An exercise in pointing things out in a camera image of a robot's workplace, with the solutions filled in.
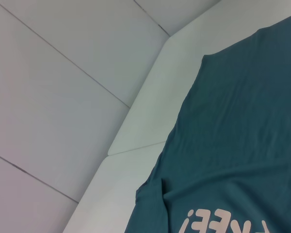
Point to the teal T-shirt with FREE print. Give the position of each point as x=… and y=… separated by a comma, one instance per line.
x=232, y=121

